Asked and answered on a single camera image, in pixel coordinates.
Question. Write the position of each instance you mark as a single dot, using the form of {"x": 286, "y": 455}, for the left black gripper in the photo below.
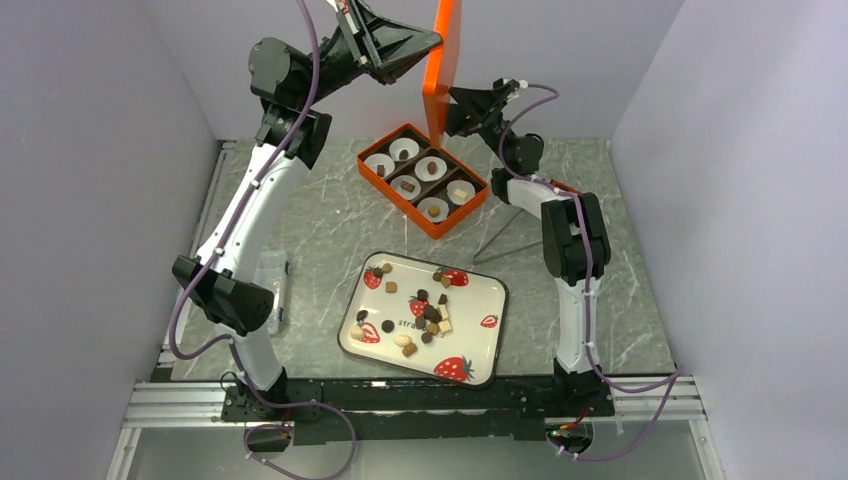
{"x": 395, "y": 45}

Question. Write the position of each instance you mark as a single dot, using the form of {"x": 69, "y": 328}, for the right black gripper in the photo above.
{"x": 482, "y": 107}

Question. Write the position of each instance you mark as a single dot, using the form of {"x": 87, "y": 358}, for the orange box lid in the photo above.
{"x": 441, "y": 68}

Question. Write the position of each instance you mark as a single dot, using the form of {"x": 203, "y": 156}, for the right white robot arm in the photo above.
{"x": 574, "y": 239}

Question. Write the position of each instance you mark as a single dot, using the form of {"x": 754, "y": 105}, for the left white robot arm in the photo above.
{"x": 219, "y": 277}

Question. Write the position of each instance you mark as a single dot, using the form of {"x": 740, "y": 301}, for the orange chocolate box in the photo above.
{"x": 434, "y": 189}

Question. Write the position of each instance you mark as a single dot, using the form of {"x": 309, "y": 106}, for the white swirl chocolate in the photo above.
{"x": 402, "y": 340}

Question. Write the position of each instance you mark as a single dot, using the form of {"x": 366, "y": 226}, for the caramel chocolate piece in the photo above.
{"x": 409, "y": 349}

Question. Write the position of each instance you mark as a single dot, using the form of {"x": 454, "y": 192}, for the white paper cup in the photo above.
{"x": 404, "y": 143}
{"x": 442, "y": 204}
{"x": 409, "y": 196}
{"x": 467, "y": 186}
{"x": 420, "y": 169}
{"x": 381, "y": 164}

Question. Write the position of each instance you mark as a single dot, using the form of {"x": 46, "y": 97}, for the white strawberry tray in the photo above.
{"x": 457, "y": 330}

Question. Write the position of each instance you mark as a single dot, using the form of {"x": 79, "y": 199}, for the clear plastic screw box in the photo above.
{"x": 272, "y": 273}

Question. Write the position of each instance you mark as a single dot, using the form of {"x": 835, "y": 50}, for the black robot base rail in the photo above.
{"x": 523, "y": 407}

